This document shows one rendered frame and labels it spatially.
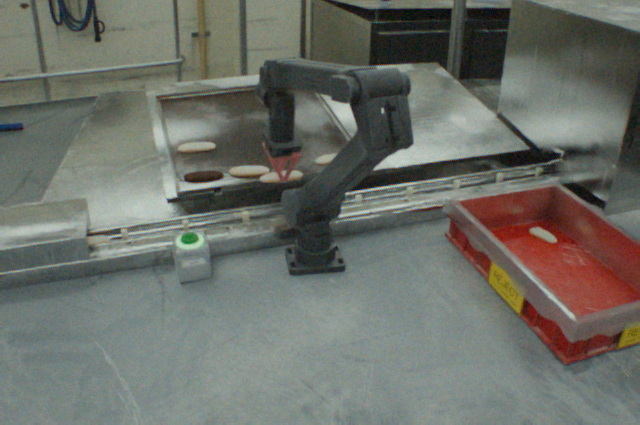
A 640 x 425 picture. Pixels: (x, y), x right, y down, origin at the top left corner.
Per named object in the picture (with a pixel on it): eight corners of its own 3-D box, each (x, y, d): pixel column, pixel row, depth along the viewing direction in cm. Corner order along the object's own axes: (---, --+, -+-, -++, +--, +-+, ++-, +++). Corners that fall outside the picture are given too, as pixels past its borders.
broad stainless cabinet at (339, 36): (362, 185, 342) (370, 9, 296) (305, 123, 430) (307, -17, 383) (604, 150, 401) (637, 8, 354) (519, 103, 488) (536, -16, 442)
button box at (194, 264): (178, 298, 119) (172, 253, 114) (173, 277, 126) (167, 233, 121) (216, 291, 122) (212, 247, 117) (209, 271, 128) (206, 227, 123)
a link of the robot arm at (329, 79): (351, 111, 87) (411, 103, 91) (349, 73, 86) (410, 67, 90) (255, 86, 125) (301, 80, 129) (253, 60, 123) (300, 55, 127)
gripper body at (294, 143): (289, 134, 137) (289, 105, 134) (302, 153, 129) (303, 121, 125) (261, 137, 135) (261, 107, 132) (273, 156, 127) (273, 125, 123)
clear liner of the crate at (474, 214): (563, 370, 96) (577, 327, 91) (437, 232, 137) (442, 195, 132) (699, 329, 105) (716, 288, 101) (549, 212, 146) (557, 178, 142)
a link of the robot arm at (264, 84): (264, 68, 119) (303, 64, 123) (246, 53, 128) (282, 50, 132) (264, 121, 125) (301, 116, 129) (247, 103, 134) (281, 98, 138)
